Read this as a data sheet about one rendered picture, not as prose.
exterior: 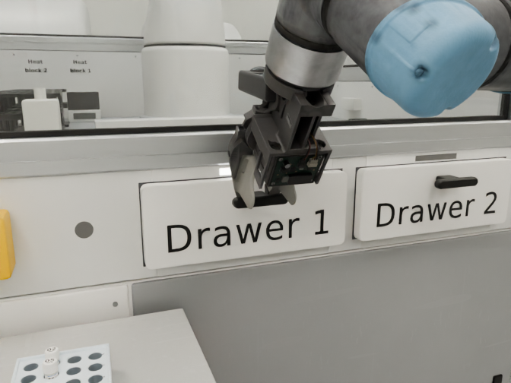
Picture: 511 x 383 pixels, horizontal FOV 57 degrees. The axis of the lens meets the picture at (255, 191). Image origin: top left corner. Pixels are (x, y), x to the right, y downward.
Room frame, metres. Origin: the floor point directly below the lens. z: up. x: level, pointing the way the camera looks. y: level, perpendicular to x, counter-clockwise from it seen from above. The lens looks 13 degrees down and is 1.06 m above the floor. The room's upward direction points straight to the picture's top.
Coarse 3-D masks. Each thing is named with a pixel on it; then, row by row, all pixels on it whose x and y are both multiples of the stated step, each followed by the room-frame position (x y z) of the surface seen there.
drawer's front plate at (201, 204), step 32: (160, 192) 0.57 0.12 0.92; (192, 192) 0.58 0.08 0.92; (224, 192) 0.60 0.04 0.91; (320, 192) 0.65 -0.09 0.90; (160, 224) 0.57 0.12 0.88; (192, 224) 0.58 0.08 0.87; (224, 224) 0.60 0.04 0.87; (256, 224) 0.61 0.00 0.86; (288, 224) 0.63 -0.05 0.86; (160, 256) 0.57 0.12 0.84; (192, 256) 0.58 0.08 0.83; (224, 256) 0.60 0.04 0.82
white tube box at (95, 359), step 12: (84, 348) 0.42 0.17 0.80; (96, 348) 0.42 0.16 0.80; (108, 348) 0.42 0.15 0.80; (24, 360) 0.40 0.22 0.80; (36, 360) 0.40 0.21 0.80; (60, 360) 0.40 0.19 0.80; (72, 360) 0.41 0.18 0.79; (84, 360) 0.40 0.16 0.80; (96, 360) 0.40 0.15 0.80; (108, 360) 0.39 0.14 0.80; (24, 372) 0.38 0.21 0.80; (36, 372) 0.38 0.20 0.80; (60, 372) 0.38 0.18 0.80; (72, 372) 0.39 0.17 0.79; (84, 372) 0.38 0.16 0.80; (96, 372) 0.38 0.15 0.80; (108, 372) 0.38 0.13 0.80
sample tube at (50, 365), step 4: (44, 360) 0.38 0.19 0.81; (48, 360) 0.38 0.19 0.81; (52, 360) 0.38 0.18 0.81; (56, 360) 0.38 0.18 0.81; (44, 364) 0.37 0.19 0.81; (48, 364) 0.37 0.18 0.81; (52, 364) 0.37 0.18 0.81; (56, 364) 0.38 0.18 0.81; (44, 368) 0.37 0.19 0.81; (48, 368) 0.37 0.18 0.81; (52, 368) 0.37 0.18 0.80; (56, 368) 0.38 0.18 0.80; (44, 372) 0.37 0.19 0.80; (48, 372) 0.37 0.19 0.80; (52, 372) 0.37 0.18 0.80; (56, 372) 0.38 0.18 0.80; (48, 376) 0.37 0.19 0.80; (52, 376) 0.37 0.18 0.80; (56, 376) 0.38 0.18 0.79
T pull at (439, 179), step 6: (438, 180) 0.68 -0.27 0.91; (444, 180) 0.68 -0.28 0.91; (450, 180) 0.68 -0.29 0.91; (456, 180) 0.68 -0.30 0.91; (462, 180) 0.69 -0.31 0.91; (468, 180) 0.69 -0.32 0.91; (474, 180) 0.70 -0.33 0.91; (438, 186) 0.67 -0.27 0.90; (444, 186) 0.68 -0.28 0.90; (450, 186) 0.68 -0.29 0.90; (456, 186) 0.68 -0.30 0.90; (462, 186) 0.69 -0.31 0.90
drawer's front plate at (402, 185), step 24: (360, 168) 0.69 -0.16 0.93; (384, 168) 0.69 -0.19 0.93; (408, 168) 0.70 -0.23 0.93; (432, 168) 0.71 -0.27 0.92; (456, 168) 0.73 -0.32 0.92; (480, 168) 0.74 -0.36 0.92; (504, 168) 0.76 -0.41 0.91; (360, 192) 0.67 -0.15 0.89; (384, 192) 0.68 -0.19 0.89; (408, 192) 0.70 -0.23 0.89; (432, 192) 0.71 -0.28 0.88; (456, 192) 0.73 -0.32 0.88; (480, 192) 0.75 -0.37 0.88; (504, 192) 0.76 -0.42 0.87; (360, 216) 0.67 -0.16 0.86; (384, 216) 0.68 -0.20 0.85; (408, 216) 0.70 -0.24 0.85; (480, 216) 0.75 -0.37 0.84; (504, 216) 0.77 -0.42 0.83; (360, 240) 0.67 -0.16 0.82
